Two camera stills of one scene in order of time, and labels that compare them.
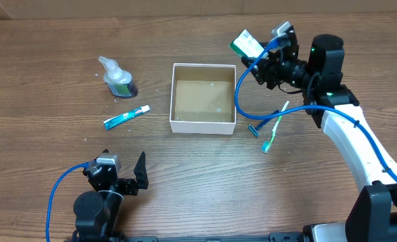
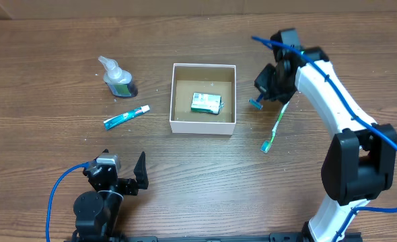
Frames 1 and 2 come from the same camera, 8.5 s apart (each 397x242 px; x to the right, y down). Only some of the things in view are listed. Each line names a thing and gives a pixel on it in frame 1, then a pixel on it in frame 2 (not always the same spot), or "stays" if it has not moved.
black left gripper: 140,171 stays
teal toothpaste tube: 124,116 stays
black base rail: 273,237 stays
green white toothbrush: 266,146 stays
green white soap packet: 246,45 to 205,103
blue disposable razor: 255,130 to 256,103
